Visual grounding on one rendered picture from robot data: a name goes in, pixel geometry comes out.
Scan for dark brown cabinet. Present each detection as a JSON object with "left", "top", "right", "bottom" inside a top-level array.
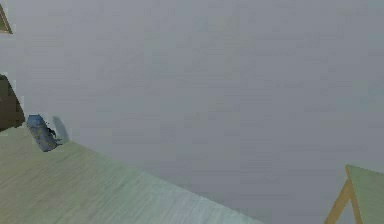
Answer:
[{"left": 0, "top": 73, "right": 26, "bottom": 132}]

